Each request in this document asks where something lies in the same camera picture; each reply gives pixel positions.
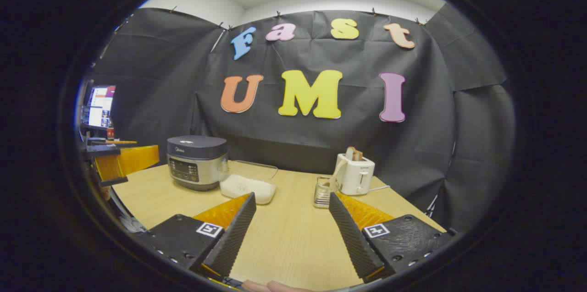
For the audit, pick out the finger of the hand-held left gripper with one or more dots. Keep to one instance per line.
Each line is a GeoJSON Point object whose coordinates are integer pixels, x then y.
{"type": "Point", "coordinates": [133, 159]}
{"type": "Point", "coordinates": [110, 141]}

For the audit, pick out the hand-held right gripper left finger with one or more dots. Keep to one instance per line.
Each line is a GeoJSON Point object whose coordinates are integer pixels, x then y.
{"type": "Point", "coordinates": [234, 237]}

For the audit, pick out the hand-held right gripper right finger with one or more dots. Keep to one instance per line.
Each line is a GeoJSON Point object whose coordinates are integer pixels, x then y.
{"type": "Point", "coordinates": [353, 237]}

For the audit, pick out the dark grey rice cooker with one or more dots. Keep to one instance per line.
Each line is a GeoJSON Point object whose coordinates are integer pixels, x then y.
{"type": "Point", "coordinates": [197, 150]}

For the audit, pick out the wooden spoon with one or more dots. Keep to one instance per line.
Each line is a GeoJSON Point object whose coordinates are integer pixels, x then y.
{"type": "Point", "coordinates": [338, 173]}

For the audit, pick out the red label cola bottle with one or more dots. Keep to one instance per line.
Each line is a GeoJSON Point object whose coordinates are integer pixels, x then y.
{"type": "Point", "coordinates": [110, 132]}

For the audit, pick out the computer monitor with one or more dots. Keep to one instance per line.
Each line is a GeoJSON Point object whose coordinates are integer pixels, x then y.
{"type": "Point", "coordinates": [101, 106]}

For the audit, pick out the white toaster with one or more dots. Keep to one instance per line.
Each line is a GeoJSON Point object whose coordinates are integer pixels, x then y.
{"type": "Point", "coordinates": [357, 175]}

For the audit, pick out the black backdrop cloth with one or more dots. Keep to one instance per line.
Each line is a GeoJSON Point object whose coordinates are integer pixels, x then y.
{"type": "Point", "coordinates": [160, 99]}

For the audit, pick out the clear plastic container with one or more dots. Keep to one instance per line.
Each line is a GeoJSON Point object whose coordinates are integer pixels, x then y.
{"type": "Point", "coordinates": [252, 168]}

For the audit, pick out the bread slice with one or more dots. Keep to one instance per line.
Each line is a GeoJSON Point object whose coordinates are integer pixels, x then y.
{"type": "Point", "coordinates": [350, 153]}
{"type": "Point", "coordinates": [358, 155]}

